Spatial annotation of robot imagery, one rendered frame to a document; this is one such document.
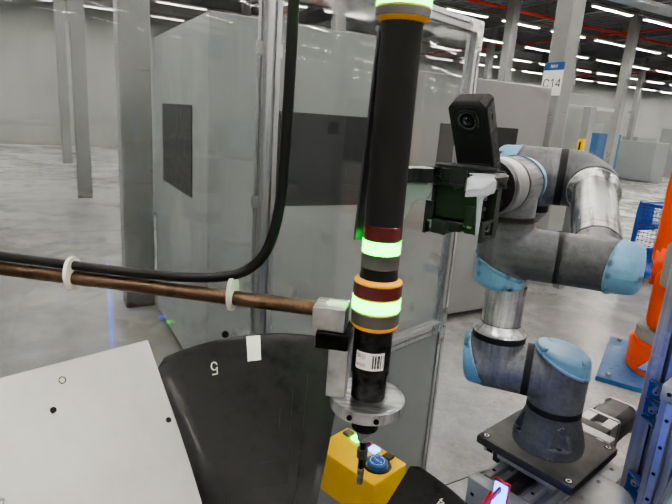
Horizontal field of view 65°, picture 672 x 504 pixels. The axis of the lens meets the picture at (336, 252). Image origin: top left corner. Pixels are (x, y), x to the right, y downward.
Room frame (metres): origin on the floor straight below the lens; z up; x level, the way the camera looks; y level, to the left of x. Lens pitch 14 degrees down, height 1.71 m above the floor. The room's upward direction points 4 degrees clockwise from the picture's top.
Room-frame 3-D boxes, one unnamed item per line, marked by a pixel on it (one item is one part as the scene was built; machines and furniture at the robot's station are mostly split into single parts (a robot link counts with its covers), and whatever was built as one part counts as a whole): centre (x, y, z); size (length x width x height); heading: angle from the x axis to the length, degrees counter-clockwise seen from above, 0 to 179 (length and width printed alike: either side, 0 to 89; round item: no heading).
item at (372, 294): (0.45, -0.04, 1.57); 0.04 x 0.04 x 0.01
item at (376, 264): (0.45, -0.04, 1.59); 0.03 x 0.03 x 0.01
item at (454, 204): (0.63, -0.16, 1.63); 0.12 x 0.08 x 0.09; 146
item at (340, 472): (0.91, -0.08, 1.02); 0.16 x 0.10 x 0.11; 46
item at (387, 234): (0.45, -0.04, 1.62); 0.03 x 0.03 x 0.01
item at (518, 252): (0.75, -0.26, 1.54); 0.11 x 0.08 x 0.11; 68
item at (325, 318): (0.45, -0.03, 1.50); 0.09 x 0.07 x 0.10; 81
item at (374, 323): (0.45, -0.04, 1.54); 0.04 x 0.04 x 0.01
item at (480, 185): (0.52, -0.14, 1.64); 0.09 x 0.03 x 0.06; 168
